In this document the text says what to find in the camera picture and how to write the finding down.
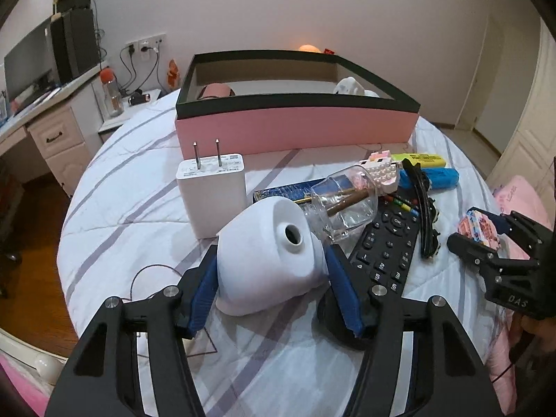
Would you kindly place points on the black speaker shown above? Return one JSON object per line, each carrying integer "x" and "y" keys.
{"x": 76, "y": 43}

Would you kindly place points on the orange glowing lamp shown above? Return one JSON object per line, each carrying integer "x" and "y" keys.
{"x": 310, "y": 48}

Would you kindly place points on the black round lid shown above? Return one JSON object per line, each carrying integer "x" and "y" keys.
{"x": 336, "y": 325}

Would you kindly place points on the colourful building block toy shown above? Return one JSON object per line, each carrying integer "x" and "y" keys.
{"x": 478, "y": 228}

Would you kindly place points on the white power adapter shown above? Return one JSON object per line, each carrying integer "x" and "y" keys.
{"x": 213, "y": 200}

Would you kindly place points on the white bed frame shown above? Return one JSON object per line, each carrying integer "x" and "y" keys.
{"x": 39, "y": 360}

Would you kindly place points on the person's right hand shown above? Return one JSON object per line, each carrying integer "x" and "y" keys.
{"x": 536, "y": 334}

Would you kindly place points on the white wall outlets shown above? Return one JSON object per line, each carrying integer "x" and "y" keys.
{"x": 145, "y": 43}

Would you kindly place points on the clear glass bottle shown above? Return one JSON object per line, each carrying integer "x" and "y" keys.
{"x": 347, "y": 221}

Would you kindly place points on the cream door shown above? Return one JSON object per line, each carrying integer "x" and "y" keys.
{"x": 480, "y": 78}

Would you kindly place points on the orange figurine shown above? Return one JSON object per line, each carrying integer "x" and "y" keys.
{"x": 173, "y": 74}

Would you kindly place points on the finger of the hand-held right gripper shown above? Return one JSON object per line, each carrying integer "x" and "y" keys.
{"x": 482, "y": 254}
{"x": 525, "y": 230}

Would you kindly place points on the blue patterned lighter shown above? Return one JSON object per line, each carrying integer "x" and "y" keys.
{"x": 282, "y": 191}

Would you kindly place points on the white wardrobe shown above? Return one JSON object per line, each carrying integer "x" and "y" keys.
{"x": 530, "y": 130}

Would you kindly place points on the pink quilt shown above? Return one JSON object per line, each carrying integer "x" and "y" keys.
{"x": 521, "y": 195}

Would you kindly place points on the blue highlighter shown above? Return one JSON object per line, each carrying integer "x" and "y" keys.
{"x": 443, "y": 178}

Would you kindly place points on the dark chair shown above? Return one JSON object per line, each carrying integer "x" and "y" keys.
{"x": 11, "y": 226}

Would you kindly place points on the orange cap water bottle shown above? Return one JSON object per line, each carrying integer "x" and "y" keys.
{"x": 110, "y": 95}

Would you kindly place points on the black remote control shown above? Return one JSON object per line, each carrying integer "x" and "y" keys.
{"x": 386, "y": 247}

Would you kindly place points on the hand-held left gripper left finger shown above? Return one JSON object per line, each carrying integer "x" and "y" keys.
{"x": 204, "y": 286}

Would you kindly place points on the pink building block toy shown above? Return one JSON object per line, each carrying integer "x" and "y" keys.
{"x": 384, "y": 173}

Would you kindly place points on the white nightstand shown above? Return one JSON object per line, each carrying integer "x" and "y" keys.
{"x": 130, "y": 115}

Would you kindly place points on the brown stick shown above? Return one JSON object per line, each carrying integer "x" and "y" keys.
{"x": 347, "y": 203}

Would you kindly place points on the black hair clip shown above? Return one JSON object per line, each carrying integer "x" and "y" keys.
{"x": 423, "y": 208}

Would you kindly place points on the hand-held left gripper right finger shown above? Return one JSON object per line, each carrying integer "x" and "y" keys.
{"x": 341, "y": 286}

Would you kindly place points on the computer monitor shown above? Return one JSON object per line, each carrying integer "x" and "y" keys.
{"x": 30, "y": 65}

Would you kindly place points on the white crumpled object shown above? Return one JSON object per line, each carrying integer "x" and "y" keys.
{"x": 349, "y": 87}

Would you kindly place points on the white desk with drawers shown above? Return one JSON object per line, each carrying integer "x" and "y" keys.
{"x": 61, "y": 139}

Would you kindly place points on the pink box with dark rim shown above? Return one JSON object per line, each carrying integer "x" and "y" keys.
{"x": 282, "y": 130}

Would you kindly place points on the yellow highlighter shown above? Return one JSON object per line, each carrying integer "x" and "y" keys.
{"x": 428, "y": 160}

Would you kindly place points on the pink round object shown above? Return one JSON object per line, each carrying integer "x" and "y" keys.
{"x": 215, "y": 91}

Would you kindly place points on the small black device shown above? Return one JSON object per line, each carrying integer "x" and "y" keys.
{"x": 139, "y": 97}

